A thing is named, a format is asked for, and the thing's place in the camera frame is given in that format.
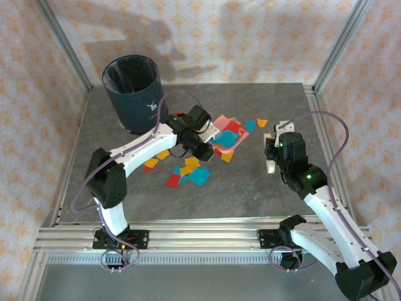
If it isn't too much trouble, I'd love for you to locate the white hand brush red cap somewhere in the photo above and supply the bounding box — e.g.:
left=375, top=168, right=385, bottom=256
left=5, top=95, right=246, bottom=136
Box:
left=263, top=133, right=277, bottom=175

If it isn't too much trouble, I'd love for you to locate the pink plastic dustpan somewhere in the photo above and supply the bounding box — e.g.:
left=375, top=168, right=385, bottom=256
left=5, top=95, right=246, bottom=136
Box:
left=209, top=114, right=251, bottom=155

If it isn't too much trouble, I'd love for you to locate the dark blue waste bin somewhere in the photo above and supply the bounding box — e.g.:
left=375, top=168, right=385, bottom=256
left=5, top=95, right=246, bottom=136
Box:
left=102, top=55, right=169, bottom=136

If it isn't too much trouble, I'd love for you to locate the clear plastic bin liner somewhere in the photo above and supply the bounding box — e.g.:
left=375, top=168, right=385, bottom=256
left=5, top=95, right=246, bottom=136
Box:
left=102, top=55, right=159, bottom=95

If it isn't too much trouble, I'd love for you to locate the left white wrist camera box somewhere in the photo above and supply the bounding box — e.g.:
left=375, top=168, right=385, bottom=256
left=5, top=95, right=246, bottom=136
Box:
left=200, top=123, right=221, bottom=145

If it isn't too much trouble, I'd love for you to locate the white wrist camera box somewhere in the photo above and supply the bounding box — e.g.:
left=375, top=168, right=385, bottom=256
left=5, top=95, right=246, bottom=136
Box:
left=274, top=120, right=296, bottom=148
left=200, top=123, right=221, bottom=145

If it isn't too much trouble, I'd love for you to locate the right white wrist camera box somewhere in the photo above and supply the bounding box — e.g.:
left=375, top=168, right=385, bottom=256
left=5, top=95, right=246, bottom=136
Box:
left=274, top=120, right=296, bottom=148

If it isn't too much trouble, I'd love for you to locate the aluminium side rail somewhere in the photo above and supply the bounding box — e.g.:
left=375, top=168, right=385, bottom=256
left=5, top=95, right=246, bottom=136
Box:
left=301, top=83, right=358, bottom=227
left=49, top=87, right=94, bottom=227

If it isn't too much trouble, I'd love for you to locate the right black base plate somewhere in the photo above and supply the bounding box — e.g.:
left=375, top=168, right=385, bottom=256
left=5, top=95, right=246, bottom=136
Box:
left=256, top=229, right=284, bottom=251

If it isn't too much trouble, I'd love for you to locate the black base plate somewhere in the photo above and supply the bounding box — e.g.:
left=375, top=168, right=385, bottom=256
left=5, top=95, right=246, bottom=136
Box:
left=93, top=230, right=149, bottom=250
left=256, top=229, right=284, bottom=251

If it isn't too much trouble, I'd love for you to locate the black cable connector block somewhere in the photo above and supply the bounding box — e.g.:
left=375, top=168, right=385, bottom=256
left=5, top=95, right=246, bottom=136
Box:
left=281, top=252, right=304, bottom=271

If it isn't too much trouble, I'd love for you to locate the aluminium cross rail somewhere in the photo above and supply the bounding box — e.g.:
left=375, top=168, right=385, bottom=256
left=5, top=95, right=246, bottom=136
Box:
left=33, top=226, right=376, bottom=253

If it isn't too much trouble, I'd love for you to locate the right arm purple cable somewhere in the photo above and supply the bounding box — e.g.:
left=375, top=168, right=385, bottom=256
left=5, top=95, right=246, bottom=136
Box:
left=269, top=111, right=401, bottom=301

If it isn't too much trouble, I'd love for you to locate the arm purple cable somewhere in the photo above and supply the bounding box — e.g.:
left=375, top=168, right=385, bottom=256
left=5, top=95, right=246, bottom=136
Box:
left=69, top=90, right=204, bottom=273
left=269, top=111, right=401, bottom=301

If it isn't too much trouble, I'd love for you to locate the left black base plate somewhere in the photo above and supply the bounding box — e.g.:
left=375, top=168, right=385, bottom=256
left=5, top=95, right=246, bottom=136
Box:
left=93, top=230, right=149, bottom=250

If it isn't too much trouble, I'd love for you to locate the aluminium frame post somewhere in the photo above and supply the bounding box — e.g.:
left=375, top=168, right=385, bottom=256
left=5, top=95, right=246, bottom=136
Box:
left=312, top=0, right=374, bottom=92
left=33, top=0, right=94, bottom=92

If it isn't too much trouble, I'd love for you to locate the grey slotted cable duct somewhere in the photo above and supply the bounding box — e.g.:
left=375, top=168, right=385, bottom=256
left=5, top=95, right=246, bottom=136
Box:
left=46, top=254, right=361, bottom=265

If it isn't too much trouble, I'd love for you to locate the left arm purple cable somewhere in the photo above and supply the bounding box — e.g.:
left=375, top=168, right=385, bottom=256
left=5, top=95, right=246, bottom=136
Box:
left=69, top=90, right=204, bottom=273

